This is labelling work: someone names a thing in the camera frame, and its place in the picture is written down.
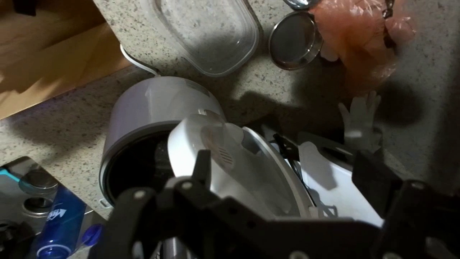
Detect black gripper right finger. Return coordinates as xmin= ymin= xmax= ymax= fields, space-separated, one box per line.
xmin=352 ymin=152 xmax=405 ymax=219

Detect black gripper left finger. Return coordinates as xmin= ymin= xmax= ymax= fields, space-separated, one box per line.
xmin=192 ymin=150 xmax=211 ymax=185

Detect white rice cooker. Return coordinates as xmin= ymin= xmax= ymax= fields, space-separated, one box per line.
xmin=99 ymin=77 xmax=382 ymax=226

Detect clear rectangular container lid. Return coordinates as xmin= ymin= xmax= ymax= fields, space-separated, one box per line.
xmin=152 ymin=0 xmax=258 ymax=77

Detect pink plastic bag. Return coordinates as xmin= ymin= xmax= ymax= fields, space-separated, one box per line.
xmin=309 ymin=0 xmax=415 ymax=94

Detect blue labelled bottle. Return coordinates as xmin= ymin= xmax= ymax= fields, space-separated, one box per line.
xmin=34 ymin=188 xmax=86 ymax=259

